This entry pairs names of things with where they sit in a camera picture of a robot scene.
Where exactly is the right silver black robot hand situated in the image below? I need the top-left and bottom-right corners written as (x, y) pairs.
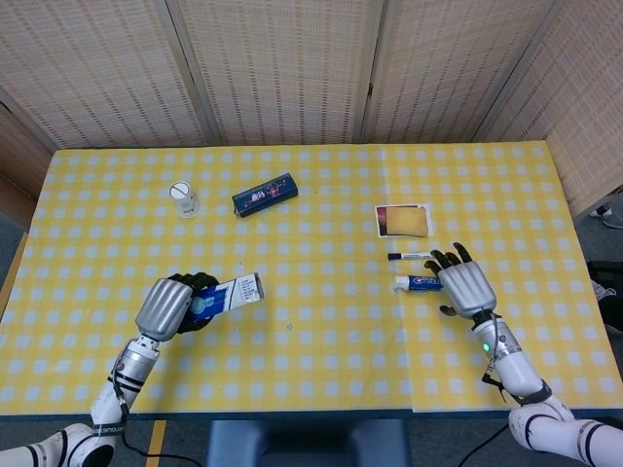
top-left (424, 241), bottom-right (498, 321)

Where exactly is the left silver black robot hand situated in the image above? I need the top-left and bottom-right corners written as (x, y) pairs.
top-left (134, 270), bottom-right (221, 342)

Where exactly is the blue white toothpaste tube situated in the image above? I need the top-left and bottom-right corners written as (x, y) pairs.
top-left (392, 273), bottom-right (447, 295)

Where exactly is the blue white toothpaste box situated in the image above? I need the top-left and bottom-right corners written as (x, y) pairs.
top-left (187, 271), bottom-right (267, 325)

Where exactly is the dark blue patterned box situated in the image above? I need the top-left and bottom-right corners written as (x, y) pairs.
top-left (231, 172), bottom-right (299, 219)

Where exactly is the white paper cup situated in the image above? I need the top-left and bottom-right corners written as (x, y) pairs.
top-left (167, 180), bottom-right (202, 219)

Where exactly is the red photo card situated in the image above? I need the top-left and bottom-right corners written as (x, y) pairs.
top-left (374, 202), bottom-right (434, 239)

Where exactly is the black bag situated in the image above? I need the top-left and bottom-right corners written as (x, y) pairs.
top-left (586, 261), bottom-right (623, 293)

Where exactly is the yellow white checkered tablecloth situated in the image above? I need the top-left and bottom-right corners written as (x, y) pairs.
top-left (0, 140), bottom-right (623, 419)

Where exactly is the dark blue robot body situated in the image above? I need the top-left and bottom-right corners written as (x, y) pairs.
top-left (206, 417), bottom-right (413, 467)

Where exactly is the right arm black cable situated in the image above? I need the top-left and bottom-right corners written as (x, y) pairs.
top-left (481, 313), bottom-right (512, 405)

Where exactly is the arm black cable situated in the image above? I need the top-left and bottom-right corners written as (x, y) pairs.
top-left (110, 357), bottom-right (208, 463)
top-left (481, 313), bottom-right (512, 405)

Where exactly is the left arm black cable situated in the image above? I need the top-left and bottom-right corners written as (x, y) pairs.
top-left (110, 357), bottom-right (208, 463)

